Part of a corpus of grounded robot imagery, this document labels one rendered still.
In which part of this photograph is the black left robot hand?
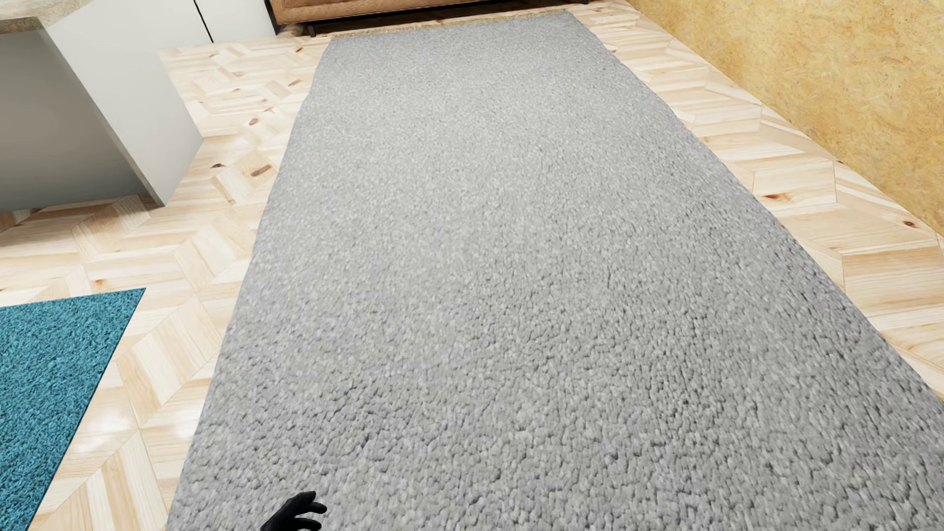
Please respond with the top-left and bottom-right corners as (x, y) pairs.
(259, 491), (328, 531)

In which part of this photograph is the teal shaggy rug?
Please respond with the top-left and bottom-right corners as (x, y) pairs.
(0, 288), (147, 531)

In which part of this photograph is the grey shaggy rug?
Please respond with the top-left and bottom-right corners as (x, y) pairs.
(164, 10), (944, 531)

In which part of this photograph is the white kitchen island counter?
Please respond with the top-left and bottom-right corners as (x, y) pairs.
(0, 0), (212, 213)

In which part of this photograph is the white cabinet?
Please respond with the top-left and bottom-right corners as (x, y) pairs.
(193, 0), (278, 44)

